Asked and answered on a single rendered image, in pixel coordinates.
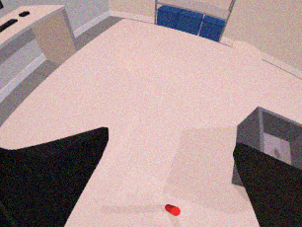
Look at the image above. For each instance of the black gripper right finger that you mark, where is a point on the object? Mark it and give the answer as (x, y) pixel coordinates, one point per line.
(273, 187)

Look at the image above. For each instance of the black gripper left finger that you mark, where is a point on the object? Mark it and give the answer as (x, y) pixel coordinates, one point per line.
(40, 185)

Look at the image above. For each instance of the dark grey open box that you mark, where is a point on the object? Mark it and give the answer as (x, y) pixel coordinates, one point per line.
(251, 132)

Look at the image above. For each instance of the grey square plate with hole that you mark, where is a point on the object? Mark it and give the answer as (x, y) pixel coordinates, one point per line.
(277, 148)

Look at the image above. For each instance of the red peg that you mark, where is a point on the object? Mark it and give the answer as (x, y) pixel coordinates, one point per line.
(173, 209)

